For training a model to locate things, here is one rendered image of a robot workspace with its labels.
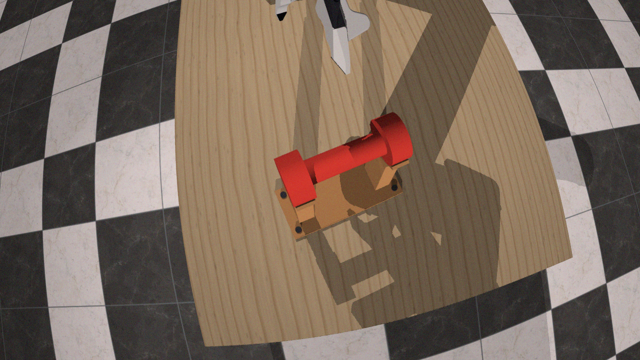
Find red dumbbell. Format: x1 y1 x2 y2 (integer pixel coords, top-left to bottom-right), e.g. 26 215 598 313
274 112 413 207

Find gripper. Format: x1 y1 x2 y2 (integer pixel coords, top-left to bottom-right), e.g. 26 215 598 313
275 0 371 75

